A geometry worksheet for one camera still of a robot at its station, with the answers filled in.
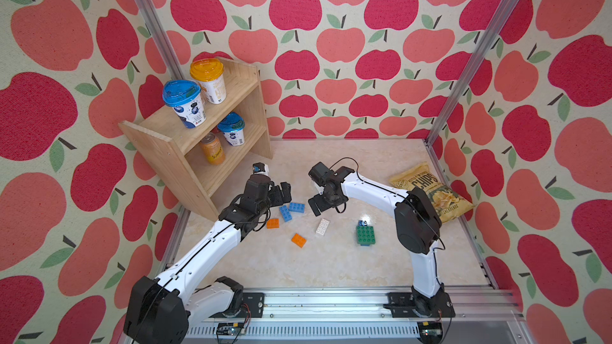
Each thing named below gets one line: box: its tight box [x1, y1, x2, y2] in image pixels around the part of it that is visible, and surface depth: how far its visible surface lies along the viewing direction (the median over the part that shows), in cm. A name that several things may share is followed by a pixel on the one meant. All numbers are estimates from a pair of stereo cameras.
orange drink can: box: [200, 132, 226, 165], surface depth 80 cm
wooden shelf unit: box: [117, 57, 274, 223], surface depth 80 cm
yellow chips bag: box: [388, 162, 475, 224], surface depth 94 cm
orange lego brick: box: [290, 232, 307, 248], surface depth 90 cm
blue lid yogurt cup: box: [162, 79, 207, 129], surface depth 62 cm
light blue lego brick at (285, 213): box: [278, 204, 293, 223], surface depth 95 cm
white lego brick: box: [315, 218, 330, 236], surface depth 92 cm
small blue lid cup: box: [216, 112, 247, 147], surface depth 86 cm
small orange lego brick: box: [266, 218, 280, 229], surface depth 93 cm
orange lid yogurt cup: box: [189, 58, 228, 105], surface depth 69 cm
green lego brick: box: [356, 225, 377, 245], surface depth 88 cm
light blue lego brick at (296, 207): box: [288, 202, 306, 214], surface depth 98 cm
